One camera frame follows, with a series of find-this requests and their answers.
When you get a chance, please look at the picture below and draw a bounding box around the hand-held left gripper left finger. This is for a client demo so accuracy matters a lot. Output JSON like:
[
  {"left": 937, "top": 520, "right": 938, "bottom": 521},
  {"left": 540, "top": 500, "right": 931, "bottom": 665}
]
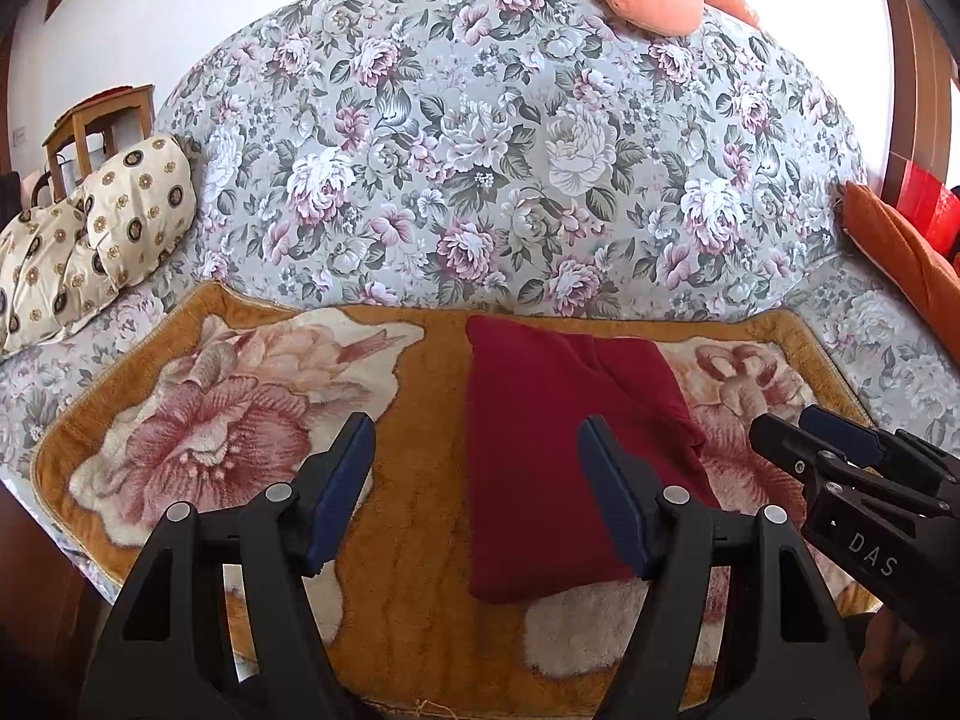
[{"left": 79, "top": 412, "right": 376, "bottom": 720}]

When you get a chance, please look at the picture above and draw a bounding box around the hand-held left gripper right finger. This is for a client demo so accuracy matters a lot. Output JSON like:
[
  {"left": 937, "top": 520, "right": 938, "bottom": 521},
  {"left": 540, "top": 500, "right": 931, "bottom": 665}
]
[{"left": 576, "top": 415, "right": 871, "bottom": 720}]

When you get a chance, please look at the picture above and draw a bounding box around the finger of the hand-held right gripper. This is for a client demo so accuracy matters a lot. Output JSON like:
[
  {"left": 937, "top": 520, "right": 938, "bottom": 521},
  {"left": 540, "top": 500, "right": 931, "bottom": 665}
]
[
  {"left": 797, "top": 403, "right": 960, "bottom": 497},
  {"left": 750, "top": 412, "right": 947, "bottom": 520}
]

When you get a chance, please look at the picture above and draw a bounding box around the dark red garment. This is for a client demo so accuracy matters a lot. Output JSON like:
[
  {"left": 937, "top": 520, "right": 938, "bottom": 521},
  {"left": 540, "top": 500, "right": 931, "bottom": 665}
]
[{"left": 465, "top": 315, "right": 725, "bottom": 605}]

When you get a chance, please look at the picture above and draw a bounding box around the orange floral plush blanket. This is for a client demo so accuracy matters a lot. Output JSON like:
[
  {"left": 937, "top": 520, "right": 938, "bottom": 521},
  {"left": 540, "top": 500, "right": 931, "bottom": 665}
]
[{"left": 30, "top": 281, "right": 882, "bottom": 720}]

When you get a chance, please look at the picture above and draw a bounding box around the orange cushion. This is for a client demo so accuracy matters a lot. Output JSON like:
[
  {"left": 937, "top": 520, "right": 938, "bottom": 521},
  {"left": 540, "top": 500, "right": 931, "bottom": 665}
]
[{"left": 838, "top": 180, "right": 960, "bottom": 362}]

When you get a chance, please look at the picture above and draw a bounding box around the red bag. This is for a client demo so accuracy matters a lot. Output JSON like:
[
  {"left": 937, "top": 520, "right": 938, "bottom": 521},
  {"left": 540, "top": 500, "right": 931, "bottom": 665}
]
[{"left": 896, "top": 160, "right": 960, "bottom": 260}]

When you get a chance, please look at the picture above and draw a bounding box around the cream medallion print cushion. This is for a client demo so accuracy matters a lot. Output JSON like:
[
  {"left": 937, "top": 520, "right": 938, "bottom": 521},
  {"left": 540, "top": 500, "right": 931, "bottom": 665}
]
[
  {"left": 79, "top": 133, "right": 198, "bottom": 293},
  {"left": 0, "top": 195, "right": 100, "bottom": 359}
]

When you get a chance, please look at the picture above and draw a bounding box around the grey floral sofa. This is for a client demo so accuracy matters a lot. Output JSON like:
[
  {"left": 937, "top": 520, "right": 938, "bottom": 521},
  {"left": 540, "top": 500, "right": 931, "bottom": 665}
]
[{"left": 0, "top": 0, "right": 960, "bottom": 496}]

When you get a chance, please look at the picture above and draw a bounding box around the wooden side table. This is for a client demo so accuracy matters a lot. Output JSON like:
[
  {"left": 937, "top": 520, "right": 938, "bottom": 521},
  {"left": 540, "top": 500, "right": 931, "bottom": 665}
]
[{"left": 41, "top": 85, "right": 155, "bottom": 203}]

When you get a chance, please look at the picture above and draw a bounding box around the wooden door frame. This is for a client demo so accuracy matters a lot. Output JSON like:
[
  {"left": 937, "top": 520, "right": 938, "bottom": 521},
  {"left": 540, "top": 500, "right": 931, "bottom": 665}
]
[{"left": 874, "top": 0, "right": 960, "bottom": 212}]

